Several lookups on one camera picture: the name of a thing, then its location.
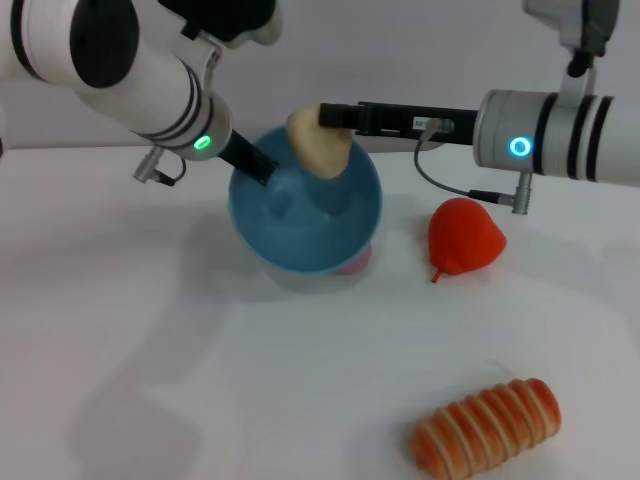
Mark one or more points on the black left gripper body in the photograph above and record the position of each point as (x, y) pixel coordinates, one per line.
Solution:
(240, 150)

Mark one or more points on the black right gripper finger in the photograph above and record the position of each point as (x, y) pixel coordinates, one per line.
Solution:
(340, 116)

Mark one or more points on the blue plastic bowl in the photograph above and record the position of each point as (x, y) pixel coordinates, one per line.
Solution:
(300, 230)

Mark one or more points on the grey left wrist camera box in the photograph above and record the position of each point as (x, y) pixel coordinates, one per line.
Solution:
(225, 17)

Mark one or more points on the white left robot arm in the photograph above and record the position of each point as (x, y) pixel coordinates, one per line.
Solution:
(120, 75)

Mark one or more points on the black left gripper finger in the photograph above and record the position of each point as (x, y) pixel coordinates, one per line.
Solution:
(260, 170)

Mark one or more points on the striped orange bread roll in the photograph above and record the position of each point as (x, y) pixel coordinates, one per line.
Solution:
(485, 427)

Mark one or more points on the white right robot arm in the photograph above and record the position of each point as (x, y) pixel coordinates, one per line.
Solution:
(560, 135)

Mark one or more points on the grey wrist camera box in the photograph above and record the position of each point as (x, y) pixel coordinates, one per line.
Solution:
(575, 30)
(225, 17)

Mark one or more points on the pink peach bun toy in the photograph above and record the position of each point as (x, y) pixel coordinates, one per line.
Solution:
(356, 262)

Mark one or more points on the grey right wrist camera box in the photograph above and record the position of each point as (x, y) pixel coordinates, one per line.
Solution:
(575, 30)

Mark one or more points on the orange pear toy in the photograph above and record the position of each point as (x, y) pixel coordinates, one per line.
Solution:
(465, 235)

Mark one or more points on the beige egg yolk pastry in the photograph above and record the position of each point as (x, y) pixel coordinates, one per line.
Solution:
(320, 142)

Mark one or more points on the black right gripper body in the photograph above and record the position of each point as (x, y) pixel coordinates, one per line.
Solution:
(415, 122)

